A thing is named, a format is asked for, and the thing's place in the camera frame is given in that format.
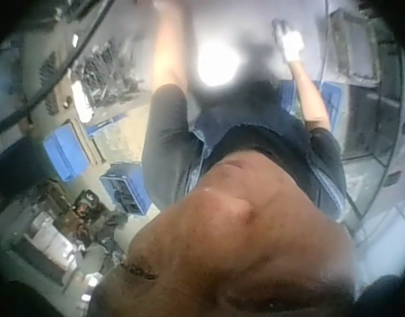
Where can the person's right hand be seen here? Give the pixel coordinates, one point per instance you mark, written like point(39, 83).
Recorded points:
point(292, 44)

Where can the dark metal hand tool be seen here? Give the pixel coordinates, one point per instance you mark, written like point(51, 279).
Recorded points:
point(277, 27)

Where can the blue plastic crate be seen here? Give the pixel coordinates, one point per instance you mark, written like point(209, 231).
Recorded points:
point(65, 153)
point(331, 102)

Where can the grey metal shelf rack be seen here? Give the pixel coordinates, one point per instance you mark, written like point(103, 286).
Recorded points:
point(364, 66)

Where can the tray of dark metal parts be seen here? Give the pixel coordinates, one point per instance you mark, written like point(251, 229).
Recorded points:
point(103, 72)

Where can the white cloth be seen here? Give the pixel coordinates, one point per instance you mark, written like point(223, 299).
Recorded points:
point(82, 100)

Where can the blue crate with dark parts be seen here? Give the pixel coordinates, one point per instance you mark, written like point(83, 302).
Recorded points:
point(126, 191)

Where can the heap of dark clutter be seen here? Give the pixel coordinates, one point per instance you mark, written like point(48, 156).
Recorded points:
point(74, 224)

